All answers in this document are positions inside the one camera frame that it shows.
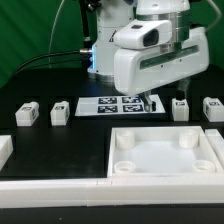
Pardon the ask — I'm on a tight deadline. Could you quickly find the white U-shaped obstacle fence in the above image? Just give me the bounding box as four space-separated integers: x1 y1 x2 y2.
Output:
0 129 224 208

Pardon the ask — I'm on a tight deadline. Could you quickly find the grey thin cable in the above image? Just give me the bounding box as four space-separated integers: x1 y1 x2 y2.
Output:
48 0 67 69

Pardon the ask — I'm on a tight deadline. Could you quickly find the white sheet with markers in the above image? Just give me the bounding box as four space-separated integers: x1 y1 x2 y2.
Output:
74 94 166 117

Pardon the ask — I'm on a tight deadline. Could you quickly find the green backdrop curtain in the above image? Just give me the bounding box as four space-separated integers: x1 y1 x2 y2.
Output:
0 0 224 87

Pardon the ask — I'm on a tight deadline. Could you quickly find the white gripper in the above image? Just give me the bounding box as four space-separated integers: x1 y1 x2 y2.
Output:
114 20 209 112

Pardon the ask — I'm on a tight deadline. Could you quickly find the black cable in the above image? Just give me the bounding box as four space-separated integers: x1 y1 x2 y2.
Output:
13 49 94 76

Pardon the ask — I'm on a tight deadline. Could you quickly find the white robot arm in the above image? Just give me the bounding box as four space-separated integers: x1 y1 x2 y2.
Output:
84 0 210 112

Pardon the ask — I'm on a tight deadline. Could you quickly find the white square tabletop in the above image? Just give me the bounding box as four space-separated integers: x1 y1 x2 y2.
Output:
107 126 224 178

